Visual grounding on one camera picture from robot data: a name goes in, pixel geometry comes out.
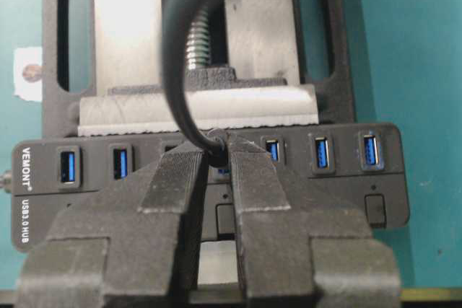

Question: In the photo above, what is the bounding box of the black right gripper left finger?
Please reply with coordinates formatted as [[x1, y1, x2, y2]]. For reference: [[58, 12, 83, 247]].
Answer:
[[16, 143, 205, 307]]

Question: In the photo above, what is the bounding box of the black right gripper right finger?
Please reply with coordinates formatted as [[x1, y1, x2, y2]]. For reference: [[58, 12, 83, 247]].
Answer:
[[227, 135, 401, 307]]

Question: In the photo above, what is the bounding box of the black USB cable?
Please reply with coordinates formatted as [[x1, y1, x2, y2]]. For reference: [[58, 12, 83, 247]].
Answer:
[[160, 0, 232, 174]]

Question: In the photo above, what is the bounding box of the black USB hub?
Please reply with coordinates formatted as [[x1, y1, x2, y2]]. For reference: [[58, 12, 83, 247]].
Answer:
[[10, 123, 410, 252]]

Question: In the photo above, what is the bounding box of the black bench vise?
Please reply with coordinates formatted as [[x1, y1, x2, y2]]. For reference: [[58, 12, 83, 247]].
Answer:
[[41, 0, 357, 287]]

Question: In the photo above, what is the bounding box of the white sticker with black dot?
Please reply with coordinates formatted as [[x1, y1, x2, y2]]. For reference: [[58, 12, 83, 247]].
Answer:
[[13, 47, 43, 102]]

